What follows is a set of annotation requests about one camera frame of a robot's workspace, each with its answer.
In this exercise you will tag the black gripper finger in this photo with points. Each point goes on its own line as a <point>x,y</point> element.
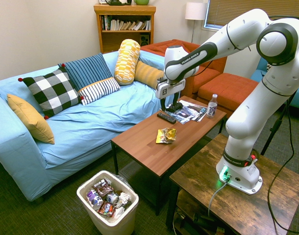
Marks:
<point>162,104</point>
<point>175,98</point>

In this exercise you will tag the business magazine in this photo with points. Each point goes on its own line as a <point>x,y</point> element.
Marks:
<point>188,119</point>

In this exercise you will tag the white trash bin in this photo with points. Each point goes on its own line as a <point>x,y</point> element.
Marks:
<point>115,222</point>

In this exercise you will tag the blue striped pillow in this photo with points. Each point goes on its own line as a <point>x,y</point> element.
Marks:
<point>87,69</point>

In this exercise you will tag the light blue sofa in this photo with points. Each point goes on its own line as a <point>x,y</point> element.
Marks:
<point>95,120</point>

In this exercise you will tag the wooden coffee table black legs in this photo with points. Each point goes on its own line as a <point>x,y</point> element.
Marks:
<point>164,149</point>

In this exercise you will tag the plain mustard yellow pillow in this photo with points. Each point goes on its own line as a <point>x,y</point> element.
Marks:
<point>32,120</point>

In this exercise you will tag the floor vent grille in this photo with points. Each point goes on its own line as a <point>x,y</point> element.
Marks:
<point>131,171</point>

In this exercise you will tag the white navy striped pillow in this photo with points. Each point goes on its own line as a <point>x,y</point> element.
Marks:
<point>99,90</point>

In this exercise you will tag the black tripod stand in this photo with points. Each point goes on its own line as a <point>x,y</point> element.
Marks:
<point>274,128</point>

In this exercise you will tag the orange armchair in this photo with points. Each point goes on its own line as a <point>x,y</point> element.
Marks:
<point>208,73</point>

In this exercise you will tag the window blinds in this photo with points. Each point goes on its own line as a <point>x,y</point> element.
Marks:
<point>232,11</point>

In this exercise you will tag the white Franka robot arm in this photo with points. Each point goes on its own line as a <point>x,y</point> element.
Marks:
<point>250,110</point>

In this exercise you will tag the yellow white patterned bolster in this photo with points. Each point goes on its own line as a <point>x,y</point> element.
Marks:
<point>126,62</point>

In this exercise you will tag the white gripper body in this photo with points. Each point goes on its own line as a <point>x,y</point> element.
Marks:
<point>169,88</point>

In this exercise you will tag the snowy cover magazine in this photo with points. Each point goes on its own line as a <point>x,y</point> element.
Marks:
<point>186,111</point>

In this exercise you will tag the black object on bookshelf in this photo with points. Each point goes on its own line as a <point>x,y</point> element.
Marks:
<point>116,2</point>

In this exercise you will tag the crumpled white paper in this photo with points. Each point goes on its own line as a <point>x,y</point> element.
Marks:
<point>124,198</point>

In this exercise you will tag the white shade floor lamp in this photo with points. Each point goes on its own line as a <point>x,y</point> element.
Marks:
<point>195,11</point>

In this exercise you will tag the crushed silver can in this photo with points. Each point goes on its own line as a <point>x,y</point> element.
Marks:
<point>112,198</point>

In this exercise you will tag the rustic dark wood table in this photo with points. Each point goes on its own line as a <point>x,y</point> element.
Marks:
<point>237,213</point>

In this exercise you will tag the yellow chip bag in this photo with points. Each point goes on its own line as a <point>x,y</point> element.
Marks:
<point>166,136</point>

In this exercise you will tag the mustard striped pillow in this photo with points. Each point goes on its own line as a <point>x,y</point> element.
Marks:
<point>148,74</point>

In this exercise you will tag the orange ottoman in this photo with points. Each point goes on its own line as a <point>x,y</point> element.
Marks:
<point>228,89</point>

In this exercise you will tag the black tv remote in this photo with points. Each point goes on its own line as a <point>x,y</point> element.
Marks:
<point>166,118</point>

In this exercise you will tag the row of books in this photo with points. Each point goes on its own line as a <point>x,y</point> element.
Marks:
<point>126,25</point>

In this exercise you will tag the purple label empty bottle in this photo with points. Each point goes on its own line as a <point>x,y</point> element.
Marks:
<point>94,199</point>

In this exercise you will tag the white edged magazine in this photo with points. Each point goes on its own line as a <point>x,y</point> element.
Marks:
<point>203,113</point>

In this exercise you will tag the green pot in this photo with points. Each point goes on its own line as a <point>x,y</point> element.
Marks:
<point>141,2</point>

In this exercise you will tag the brown chocolate wrapper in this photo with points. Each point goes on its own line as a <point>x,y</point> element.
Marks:
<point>103,188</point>

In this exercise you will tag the wooden bookshelf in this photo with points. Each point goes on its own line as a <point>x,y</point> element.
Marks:
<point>115,40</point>

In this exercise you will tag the black white checkered pillow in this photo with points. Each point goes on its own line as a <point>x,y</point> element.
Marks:
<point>52,90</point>

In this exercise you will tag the small black speaker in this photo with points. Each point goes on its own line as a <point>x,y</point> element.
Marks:
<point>144,39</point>

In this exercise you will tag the clear plastic water bottle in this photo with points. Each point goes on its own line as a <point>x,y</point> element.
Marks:
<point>212,109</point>

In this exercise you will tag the red snack wrapper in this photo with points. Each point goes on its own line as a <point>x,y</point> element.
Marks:
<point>106,209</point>

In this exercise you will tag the black game controller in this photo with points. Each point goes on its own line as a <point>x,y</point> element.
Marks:
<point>175,107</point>

